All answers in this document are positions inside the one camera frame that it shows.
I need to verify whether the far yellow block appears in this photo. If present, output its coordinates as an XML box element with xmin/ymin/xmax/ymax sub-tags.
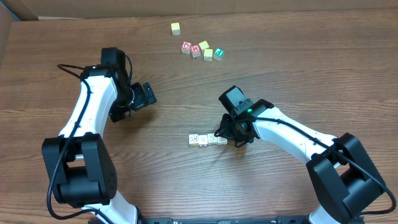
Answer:
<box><xmin>170</xmin><ymin>22</ymin><xmax>181</xmax><ymax>35</ymax></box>

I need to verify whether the red O block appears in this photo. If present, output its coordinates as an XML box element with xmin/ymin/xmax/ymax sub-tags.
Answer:
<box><xmin>181</xmin><ymin>41</ymin><xmax>192</xmax><ymax>54</ymax></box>

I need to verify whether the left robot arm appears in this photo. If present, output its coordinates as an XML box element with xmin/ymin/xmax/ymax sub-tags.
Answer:
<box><xmin>42</xmin><ymin>47</ymin><xmax>157</xmax><ymax>223</ymax></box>

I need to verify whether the yellow block upper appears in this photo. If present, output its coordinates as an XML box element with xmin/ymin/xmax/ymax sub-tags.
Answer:
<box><xmin>198</xmin><ymin>40</ymin><xmax>210</xmax><ymax>52</ymax></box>

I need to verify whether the white number block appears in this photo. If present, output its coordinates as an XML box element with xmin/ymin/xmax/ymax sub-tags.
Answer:
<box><xmin>198</xmin><ymin>135</ymin><xmax>208</xmax><ymax>147</ymax></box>

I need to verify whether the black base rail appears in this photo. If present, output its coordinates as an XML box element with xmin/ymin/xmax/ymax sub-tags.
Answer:
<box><xmin>138</xmin><ymin>216</ymin><xmax>309</xmax><ymax>224</ymax></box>

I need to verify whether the white block yellow side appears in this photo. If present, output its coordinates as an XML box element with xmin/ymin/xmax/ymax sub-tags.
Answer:
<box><xmin>188</xmin><ymin>134</ymin><xmax>199</xmax><ymax>146</ymax></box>

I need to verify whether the yellow block lower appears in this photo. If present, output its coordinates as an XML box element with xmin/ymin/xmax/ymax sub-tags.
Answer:
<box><xmin>203</xmin><ymin>49</ymin><xmax>213</xmax><ymax>62</ymax></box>

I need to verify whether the green B block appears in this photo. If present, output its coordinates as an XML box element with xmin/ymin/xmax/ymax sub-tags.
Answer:
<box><xmin>217</xmin><ymin>136</ymin><xmax>228</xmax><ymax>145</ymax></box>

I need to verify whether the cardboard box edge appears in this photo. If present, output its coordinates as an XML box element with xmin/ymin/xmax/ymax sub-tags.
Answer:
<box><xmin>2</xmin><ymin>0</ymin><xmax>397</xmax><ymax>20</ymax></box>

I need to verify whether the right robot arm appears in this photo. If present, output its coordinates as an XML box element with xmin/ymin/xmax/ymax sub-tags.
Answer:
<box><xmin>215</xmin><ymin>86</ymin><xmax>387</xmax><ymax>223</ymax></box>

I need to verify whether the green E block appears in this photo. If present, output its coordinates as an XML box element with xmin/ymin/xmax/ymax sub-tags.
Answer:
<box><xmin>213</xmin><ymin>48</ymin><xmax>224</xmax><ymax>61</ymax></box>

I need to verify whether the white block red side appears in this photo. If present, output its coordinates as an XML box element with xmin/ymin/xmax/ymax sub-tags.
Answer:
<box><xmin>207</xmin><ymin>133</ymin><xmax>218</xmax><ymax>146</ymax></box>

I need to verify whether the red W block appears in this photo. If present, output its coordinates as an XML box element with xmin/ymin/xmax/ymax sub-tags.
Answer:
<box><xmin>190</xmin><ymin>44</ymin><xmax>201</xmax><ymax>58</ymax></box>

